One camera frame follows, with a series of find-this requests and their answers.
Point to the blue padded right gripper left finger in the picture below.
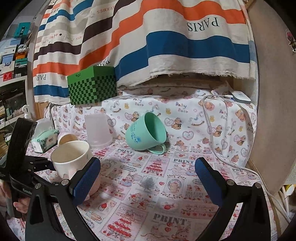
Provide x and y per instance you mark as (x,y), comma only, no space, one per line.
(42,221)

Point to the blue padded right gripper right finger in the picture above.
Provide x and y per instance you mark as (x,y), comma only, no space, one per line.
(253,222)

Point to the pink and white mug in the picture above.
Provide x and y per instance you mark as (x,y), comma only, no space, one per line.
(74,161)

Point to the frosted translucent plastic cup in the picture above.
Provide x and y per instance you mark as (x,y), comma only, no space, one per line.
(97,128)

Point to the mint green plastic cup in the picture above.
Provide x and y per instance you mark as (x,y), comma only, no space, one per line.
(147,133)

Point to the person's left hand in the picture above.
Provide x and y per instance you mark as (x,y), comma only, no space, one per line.
(21,205)

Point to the tissue pack with white tissue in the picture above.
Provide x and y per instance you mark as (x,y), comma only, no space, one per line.
(45,136)

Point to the clear spray bottle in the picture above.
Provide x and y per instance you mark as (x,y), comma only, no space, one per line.
(27,112)

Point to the printed tablecloth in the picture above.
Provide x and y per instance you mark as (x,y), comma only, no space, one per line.
(144,196)

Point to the white power bank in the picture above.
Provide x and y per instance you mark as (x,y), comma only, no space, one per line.
(239,96)

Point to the green checkered box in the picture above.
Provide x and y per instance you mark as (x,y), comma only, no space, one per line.
(92,85)

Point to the white shelf with boxes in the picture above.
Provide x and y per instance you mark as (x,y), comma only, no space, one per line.
(14,75)

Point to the striped hanging cloth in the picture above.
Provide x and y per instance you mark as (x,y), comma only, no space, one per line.
(141,40)

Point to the small white mug with handle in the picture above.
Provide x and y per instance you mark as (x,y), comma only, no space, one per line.
(66,137)

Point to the cartoon sticker on wall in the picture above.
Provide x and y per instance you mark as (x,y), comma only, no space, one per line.
(291,40)

